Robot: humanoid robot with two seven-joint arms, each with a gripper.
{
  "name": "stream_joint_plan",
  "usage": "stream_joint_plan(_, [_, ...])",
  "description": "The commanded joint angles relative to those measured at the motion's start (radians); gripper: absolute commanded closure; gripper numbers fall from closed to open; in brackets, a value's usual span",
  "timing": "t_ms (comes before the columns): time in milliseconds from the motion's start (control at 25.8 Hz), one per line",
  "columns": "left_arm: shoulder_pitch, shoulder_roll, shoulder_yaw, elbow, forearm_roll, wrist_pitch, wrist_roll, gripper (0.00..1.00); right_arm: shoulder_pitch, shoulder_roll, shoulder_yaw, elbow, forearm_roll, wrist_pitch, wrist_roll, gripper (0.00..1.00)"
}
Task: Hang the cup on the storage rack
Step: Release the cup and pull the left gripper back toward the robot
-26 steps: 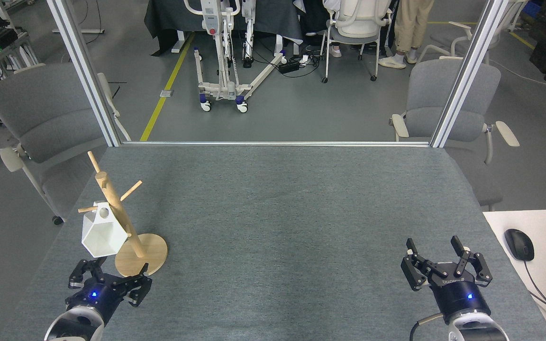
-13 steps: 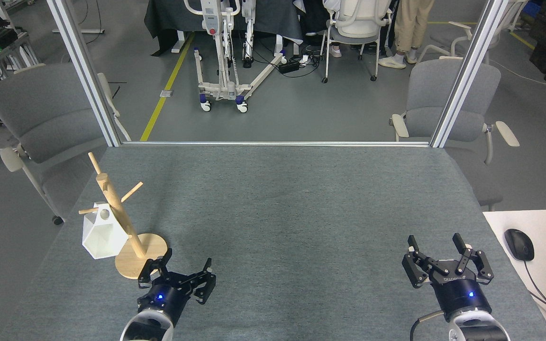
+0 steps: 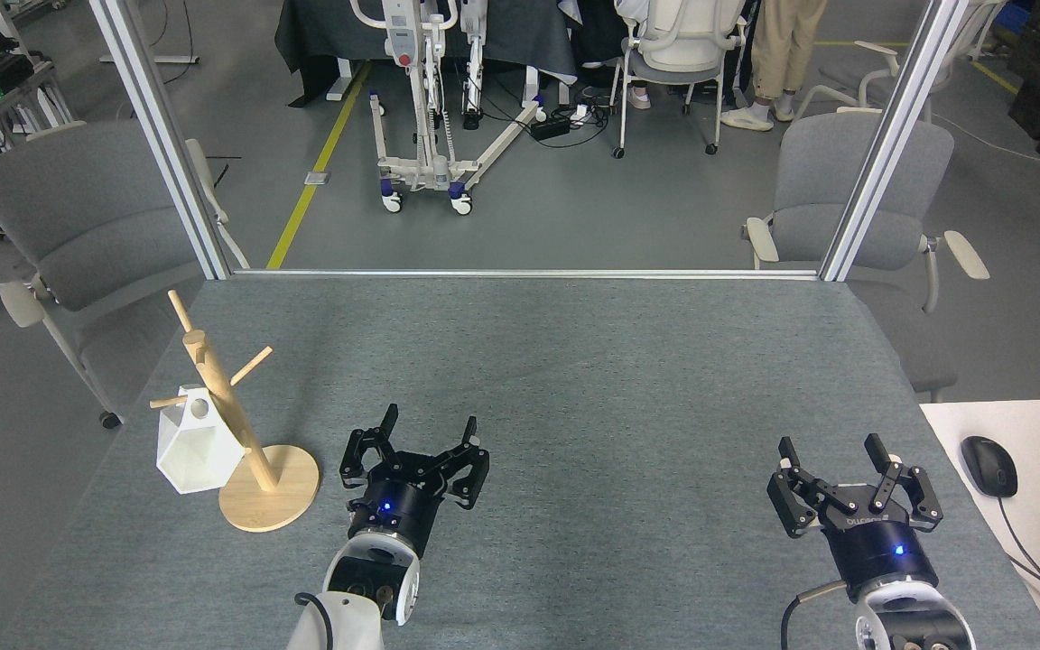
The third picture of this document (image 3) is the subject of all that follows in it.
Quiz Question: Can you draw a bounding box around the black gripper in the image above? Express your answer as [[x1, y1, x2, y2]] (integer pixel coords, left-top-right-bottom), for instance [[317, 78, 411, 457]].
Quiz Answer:
[[339, 404, 491, 561], [766, 433, 943, 601]]

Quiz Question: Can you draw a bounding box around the white hexagonal cup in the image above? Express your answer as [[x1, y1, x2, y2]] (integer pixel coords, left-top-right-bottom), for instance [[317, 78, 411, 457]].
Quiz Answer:
[[155, 385, 246, 496]]

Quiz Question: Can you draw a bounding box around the wooden cup rack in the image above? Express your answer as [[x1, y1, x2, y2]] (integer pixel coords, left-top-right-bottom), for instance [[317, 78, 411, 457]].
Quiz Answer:
[[148, 289, 321, 534]]

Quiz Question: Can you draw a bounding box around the black computer mouse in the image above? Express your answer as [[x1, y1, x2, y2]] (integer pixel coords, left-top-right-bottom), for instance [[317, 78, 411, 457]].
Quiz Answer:
[[961, 436, 1019, 499]]

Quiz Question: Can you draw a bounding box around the grey armchair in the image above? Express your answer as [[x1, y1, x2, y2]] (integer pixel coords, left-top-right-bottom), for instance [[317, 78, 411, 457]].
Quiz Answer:
[[0, 120, 250, 430], [741, 110, 990, 403]]

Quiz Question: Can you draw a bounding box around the white grey office chair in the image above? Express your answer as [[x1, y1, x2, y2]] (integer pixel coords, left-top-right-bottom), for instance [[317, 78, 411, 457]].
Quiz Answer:
[[795, 0, 1008, 123]]

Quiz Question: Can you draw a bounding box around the white stand on wheels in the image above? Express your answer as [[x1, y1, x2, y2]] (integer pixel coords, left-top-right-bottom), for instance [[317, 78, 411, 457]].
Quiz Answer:
[[348, 0, 548, 216]]

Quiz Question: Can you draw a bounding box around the person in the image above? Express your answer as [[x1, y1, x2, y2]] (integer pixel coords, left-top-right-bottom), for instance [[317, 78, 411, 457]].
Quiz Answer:
[[719, 0, 830, 133], [561, 0, 661, 111]]

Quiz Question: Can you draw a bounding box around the dark cloth covered table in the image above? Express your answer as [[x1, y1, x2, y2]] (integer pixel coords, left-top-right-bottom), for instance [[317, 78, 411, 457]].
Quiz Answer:
[[274, 0, 580, 107]]

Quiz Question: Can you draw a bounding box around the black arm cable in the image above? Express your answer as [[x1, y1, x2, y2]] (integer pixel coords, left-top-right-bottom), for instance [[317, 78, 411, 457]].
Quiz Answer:
[[780, 582, 850, 650], [294, 591, 336, 650]]

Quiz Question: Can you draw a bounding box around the silver aluminium rail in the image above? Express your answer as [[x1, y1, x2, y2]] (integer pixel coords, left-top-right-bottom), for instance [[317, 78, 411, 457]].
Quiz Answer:
[[229, 268, 821, 281]]

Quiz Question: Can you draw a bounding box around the silver aluminium post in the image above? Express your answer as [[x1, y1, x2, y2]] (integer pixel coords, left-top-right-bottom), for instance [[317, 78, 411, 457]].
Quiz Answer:
[[87, 0, 232, 281], [818, 0, 972, 283]]

